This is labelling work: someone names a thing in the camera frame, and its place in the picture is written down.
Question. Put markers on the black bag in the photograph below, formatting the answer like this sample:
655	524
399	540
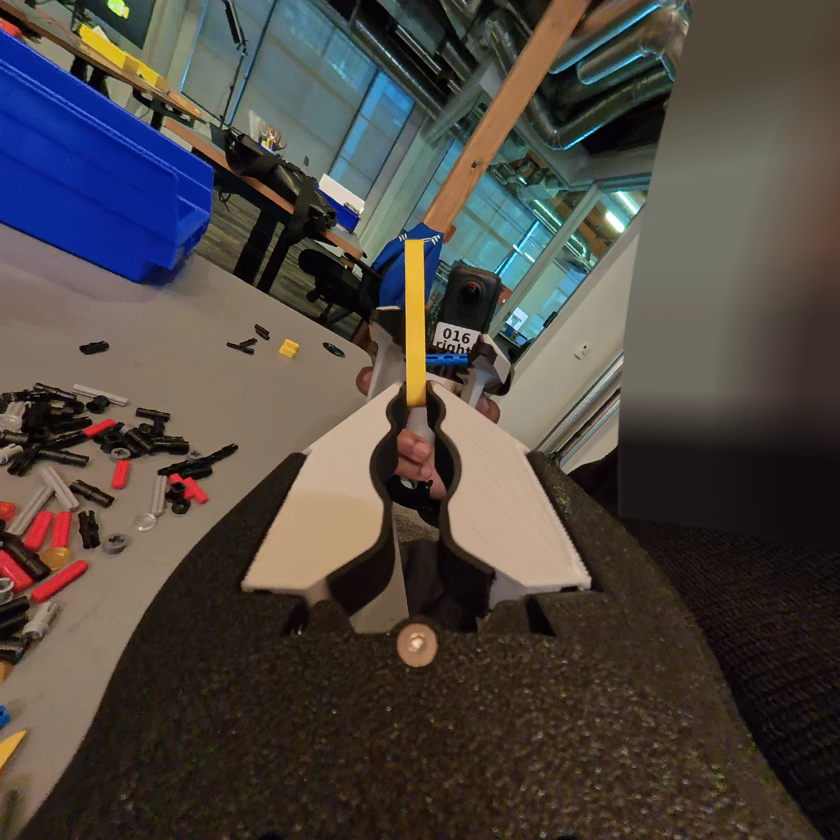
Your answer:
275	174

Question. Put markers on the wooden post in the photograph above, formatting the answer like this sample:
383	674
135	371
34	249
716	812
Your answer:
505	111

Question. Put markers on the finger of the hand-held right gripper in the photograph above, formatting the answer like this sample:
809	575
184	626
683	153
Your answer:
394	361
499	371

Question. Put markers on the black office chair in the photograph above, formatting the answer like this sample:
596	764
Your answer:
334	275

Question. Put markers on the blue connector pin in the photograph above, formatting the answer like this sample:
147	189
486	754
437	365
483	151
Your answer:
449	359

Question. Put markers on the black light stand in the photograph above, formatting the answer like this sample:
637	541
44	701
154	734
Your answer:
235	39

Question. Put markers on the wooden desk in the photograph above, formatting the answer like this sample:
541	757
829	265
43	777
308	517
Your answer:
85	59
269	193

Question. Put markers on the black monitor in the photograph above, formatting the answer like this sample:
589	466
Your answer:
124	19

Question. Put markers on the yellow tray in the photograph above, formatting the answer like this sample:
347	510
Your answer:
124	59

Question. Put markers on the yellow perforated beam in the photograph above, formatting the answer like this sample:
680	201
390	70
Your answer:
415	315

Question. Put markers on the person's right hand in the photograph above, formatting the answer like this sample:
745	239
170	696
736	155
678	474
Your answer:
420	463

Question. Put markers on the metal ventilation ducts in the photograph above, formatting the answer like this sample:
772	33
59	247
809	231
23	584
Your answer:
590	65

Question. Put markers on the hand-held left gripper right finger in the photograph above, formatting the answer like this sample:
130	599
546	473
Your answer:
518	518

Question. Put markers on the blue storage bin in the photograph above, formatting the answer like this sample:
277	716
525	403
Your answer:
85	170

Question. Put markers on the metal handrail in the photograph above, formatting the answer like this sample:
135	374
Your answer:
584	407

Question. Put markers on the pile of black red pins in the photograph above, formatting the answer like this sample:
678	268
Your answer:
79	453

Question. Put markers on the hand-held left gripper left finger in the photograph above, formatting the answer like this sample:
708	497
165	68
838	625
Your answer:
315	518

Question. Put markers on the blue jacket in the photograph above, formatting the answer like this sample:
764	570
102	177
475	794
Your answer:
394	269

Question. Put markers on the white box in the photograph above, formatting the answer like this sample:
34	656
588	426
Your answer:
338	193

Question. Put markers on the yellow wedge piece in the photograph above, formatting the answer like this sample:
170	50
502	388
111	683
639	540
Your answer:
10	748

